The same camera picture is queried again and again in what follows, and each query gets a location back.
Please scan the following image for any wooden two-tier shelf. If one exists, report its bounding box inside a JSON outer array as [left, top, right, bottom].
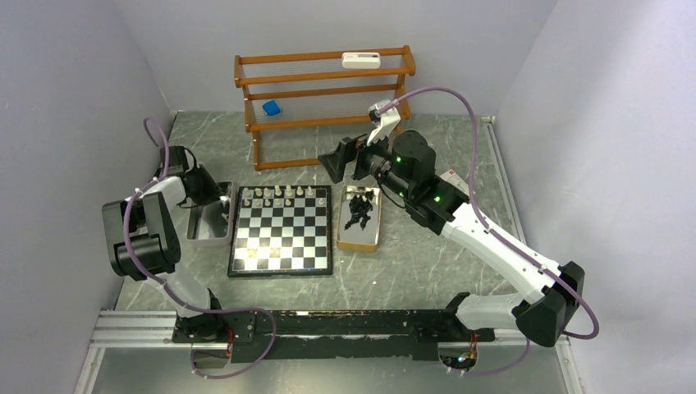
[[233, 45, 417, 171]]

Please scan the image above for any gold metal tin tray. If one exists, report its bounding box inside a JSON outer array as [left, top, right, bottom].
[[336, 185, 382, 253]]

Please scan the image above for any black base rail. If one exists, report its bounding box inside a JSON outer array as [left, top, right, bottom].
[[171, 309, 495, 363]]

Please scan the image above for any black white chess board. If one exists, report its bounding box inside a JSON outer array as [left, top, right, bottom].
[[227, 185, 333, 277]]

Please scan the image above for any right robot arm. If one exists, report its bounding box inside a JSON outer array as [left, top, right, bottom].
[[318, 131, 584, 347]]

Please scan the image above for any pink metal tin tray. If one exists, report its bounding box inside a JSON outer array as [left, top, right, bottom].
[[186, 181, 237, 248]]

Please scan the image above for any white box on shelf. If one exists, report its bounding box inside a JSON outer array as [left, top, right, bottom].
[[341, 52, 382, 70]]

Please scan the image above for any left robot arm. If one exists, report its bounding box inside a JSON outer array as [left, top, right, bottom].
[[102, 146, 231, 341]]

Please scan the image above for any aluminium frame rail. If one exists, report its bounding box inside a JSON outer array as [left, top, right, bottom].
[[76, 310, 584, 393]]

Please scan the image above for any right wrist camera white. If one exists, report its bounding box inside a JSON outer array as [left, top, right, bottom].
[[367, 99, 401, 146]]

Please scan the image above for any purple cable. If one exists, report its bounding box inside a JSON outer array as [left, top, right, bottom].
[[123, 117, 277, 381], [375, 85, 600, 378]]

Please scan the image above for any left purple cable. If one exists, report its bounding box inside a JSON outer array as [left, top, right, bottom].
[[123, 117, 277, 381]]

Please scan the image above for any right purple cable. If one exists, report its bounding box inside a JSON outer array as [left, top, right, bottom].
[[375, 85, 600, 378]]

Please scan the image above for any small red white card box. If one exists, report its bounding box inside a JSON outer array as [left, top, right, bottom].
[[441, 169, 469, 190]]

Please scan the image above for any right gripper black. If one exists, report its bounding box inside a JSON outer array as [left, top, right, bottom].
[[318, 123, 413, 200]]

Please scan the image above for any black chess pieces pile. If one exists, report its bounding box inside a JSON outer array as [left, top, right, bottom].
[[344, 190, 374, 230]]

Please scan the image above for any blue block on shelf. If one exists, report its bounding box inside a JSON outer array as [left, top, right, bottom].
[[262, 100, 282, 117]]

